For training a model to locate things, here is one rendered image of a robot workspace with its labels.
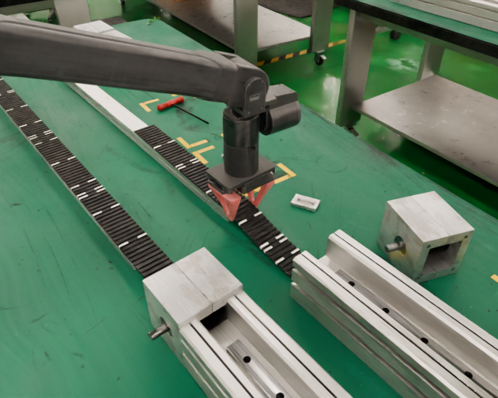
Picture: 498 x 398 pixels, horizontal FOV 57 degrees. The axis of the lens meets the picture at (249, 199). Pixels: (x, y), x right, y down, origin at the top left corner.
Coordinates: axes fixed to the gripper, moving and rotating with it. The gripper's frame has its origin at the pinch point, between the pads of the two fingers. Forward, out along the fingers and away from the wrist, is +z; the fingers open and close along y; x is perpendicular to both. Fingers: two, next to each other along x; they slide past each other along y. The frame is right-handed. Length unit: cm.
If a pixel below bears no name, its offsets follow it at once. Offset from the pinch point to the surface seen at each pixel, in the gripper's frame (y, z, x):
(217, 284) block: -16.7, -6.5, -16.1
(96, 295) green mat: -28.0, 3.0, 0.8
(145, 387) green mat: -29.5, 3.0, -17.2
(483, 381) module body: 0.4, -2.7, -44.7
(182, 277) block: -19.6, -6.5, -12.1
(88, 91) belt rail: -1, 0, 63
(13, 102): -18, 0, 69
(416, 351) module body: -4.2, -5.5, -38.2
